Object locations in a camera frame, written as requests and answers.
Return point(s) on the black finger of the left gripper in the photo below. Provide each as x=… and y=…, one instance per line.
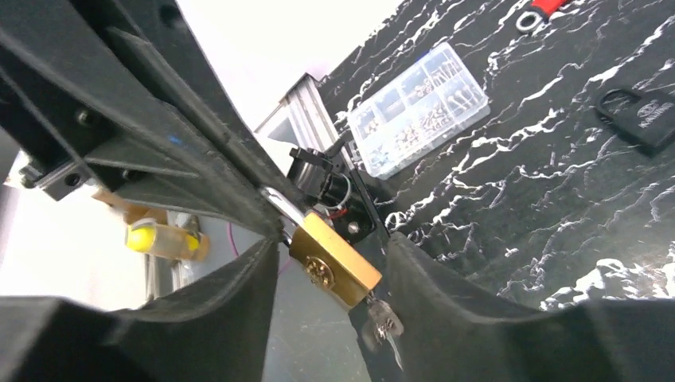
x=153, y=40
x=68, y=101

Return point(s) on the silver key of brass padlock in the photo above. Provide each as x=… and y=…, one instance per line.
x=382, y=328

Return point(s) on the brass padlock with steel shackle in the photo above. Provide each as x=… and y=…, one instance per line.
x=330, y=261

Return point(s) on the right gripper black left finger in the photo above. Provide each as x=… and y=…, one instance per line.
x=215, y=329

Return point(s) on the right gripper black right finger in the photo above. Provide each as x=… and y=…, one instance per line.
x=454, y=330

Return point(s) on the large black Kaijing padlock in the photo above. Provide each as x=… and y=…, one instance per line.
x=647, y=120

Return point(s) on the red handled adjustable wrench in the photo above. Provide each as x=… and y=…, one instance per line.
x=536, y=13

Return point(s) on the clear plastic screw box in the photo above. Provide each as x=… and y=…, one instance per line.
x=421, y=109

